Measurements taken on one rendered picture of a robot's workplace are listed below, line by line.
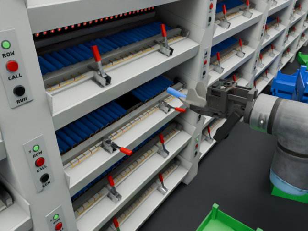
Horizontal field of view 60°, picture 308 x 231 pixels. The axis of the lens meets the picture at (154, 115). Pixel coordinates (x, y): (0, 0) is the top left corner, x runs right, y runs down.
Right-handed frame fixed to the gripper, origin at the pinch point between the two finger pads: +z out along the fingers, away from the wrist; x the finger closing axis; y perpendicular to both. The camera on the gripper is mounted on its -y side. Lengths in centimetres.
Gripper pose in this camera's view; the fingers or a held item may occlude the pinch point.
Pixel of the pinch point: (184, 99)
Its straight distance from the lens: 79.0
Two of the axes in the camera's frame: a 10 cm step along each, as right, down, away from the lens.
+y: -0.5, -8.7, -4.9
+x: -6.0, 4.2, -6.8
